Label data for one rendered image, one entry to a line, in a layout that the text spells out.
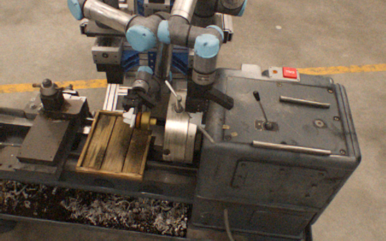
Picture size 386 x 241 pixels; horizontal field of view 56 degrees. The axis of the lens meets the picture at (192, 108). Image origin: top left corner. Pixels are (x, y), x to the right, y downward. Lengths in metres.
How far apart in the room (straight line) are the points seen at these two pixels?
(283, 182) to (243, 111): 0.33
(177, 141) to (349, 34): 3.21
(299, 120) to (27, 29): 3.17
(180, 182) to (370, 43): 3.14
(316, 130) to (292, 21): 2.92
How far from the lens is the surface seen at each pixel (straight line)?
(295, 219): 1.81
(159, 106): 1.55
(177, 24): 1.24
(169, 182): 1.68
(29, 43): 3.91
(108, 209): 1.95
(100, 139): 1.81
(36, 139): 1.77
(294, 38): 4.06
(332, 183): 1.57
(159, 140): 1.51
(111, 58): 1.93
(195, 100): 1.22
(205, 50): 1.11
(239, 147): 1.34
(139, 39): 1.52
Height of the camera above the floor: 2.32
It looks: 49 degrees down
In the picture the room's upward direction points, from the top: 6 degrees clockwise
